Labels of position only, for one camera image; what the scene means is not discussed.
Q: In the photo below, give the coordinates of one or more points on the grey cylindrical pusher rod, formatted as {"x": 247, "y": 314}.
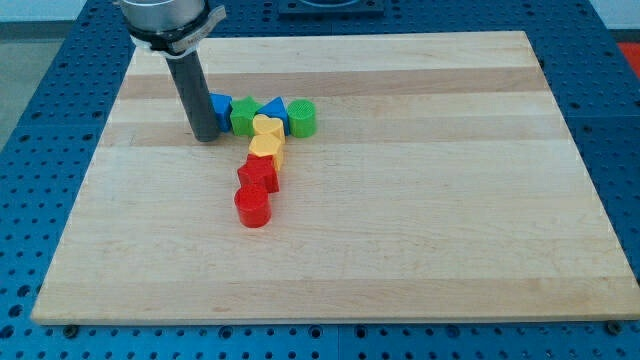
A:
{"x": 190, "y": 82}

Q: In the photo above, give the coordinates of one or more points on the blue cube block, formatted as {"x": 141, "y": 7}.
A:
{"x": 222, "y": 108}

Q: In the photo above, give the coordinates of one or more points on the green star block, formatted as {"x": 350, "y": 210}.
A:
{"x": 242, "y": 114}

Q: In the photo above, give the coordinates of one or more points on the yellow heart block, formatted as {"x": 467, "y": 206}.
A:
{"x": 265, "y": 125}

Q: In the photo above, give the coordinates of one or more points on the blue triangle block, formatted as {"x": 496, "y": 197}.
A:
{"x": 276, "y": 109}

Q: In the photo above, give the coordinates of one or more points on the yellow hexagon block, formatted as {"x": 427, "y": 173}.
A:
{"x": 268, "y": 145}

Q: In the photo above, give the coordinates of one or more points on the red cross block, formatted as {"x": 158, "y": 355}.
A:
{"x": 259, "y": 171}

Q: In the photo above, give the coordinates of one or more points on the green cylinder block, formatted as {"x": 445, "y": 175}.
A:
{"x": 302, "y": 118}

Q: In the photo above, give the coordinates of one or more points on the red cylinder block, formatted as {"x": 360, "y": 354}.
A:
{"x": 253, "y": 205}

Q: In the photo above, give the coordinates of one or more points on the light wooden board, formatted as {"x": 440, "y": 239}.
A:
{"x": 442, "y": 185}

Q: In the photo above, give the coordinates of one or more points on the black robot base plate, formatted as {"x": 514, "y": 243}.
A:
{"x": 293, "y": 9}

